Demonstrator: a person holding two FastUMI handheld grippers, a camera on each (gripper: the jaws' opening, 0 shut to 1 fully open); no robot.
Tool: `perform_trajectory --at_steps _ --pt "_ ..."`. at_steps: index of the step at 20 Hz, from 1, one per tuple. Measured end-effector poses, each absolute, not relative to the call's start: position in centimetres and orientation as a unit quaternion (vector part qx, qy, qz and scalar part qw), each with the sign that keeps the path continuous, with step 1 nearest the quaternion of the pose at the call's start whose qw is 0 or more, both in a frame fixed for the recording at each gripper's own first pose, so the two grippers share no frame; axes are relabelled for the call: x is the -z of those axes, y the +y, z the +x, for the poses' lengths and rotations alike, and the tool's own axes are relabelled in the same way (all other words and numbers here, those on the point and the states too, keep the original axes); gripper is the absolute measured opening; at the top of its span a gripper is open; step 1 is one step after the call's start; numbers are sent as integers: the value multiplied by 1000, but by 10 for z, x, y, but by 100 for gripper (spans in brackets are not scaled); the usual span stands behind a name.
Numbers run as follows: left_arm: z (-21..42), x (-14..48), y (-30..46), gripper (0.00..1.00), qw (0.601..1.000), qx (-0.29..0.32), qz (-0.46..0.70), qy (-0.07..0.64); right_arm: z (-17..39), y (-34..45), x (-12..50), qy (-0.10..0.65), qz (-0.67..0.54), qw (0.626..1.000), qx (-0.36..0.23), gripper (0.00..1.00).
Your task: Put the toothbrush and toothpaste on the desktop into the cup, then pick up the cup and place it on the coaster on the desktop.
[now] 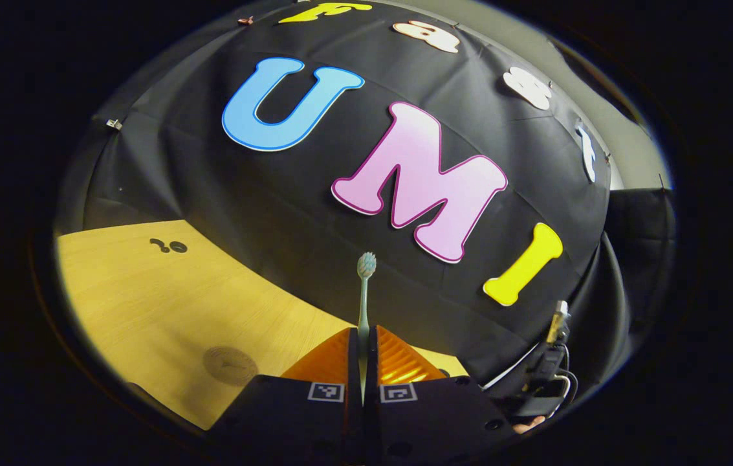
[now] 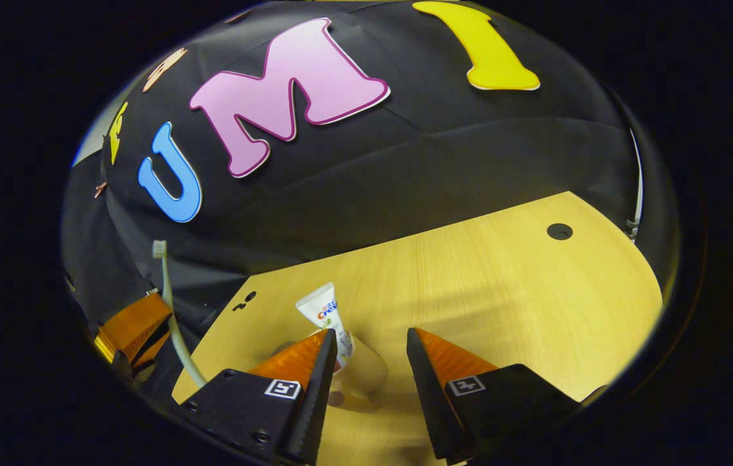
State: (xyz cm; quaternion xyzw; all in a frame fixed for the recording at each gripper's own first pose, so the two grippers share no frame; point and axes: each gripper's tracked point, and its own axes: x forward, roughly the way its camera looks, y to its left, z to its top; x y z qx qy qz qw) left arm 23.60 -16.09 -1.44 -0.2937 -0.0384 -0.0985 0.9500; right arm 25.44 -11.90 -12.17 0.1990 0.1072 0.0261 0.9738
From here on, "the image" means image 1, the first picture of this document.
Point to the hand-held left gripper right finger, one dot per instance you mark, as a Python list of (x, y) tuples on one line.
[(371, 362)]

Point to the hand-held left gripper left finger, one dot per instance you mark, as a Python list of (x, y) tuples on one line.
[(353, 362)]

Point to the pale green toothbrush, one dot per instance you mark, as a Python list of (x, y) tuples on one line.
[(363, 304)]

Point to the round brown coaster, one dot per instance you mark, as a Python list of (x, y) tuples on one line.
[(230, 366)]

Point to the wooden desktop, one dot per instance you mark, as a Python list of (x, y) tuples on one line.
[(146, 291)]

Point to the black backdrop cloth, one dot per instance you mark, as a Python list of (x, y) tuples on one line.
[(275, 213)]

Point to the silver metal clip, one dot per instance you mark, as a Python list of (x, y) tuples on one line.
[(114, 123)]

